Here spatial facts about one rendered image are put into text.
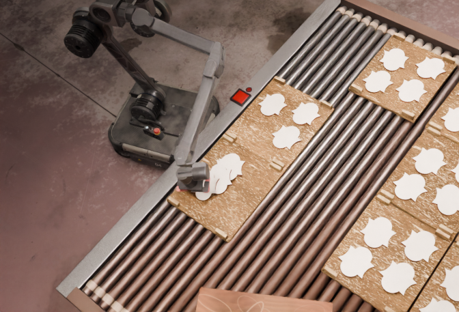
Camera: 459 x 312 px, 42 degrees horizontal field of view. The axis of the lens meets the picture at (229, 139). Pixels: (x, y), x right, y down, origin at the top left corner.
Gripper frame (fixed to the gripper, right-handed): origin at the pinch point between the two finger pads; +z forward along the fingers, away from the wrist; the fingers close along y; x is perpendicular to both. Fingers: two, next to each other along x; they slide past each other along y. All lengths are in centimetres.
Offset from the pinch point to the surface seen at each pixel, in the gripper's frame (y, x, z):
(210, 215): -4.3, 9.0, 8.0
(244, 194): -17.2, -2.1, 11.6
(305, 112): -39, -47, 21
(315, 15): -37, -111, 36
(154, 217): 20.4, 11.8, 6.2
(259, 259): -27.9, 26.0, 9.8
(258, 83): -13, -64, 24
